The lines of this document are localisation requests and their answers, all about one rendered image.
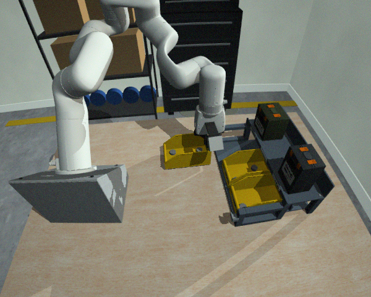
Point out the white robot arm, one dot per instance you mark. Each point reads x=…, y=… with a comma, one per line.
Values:
x=86, y=74

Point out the black case with orange latches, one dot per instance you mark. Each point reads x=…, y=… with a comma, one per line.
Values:
x=300, y=168

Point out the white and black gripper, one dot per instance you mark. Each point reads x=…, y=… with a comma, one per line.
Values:
x=201, y=118

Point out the yellow bin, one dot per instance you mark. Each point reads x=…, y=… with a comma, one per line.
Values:
x=186, y=155
x=239, y=165
x=255, y=190

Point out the dark grey bin shelf rack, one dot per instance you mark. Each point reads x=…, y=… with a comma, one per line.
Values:
x=273, y=152

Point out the dark green case with orange latches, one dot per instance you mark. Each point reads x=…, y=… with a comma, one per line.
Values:
x=271, y=121

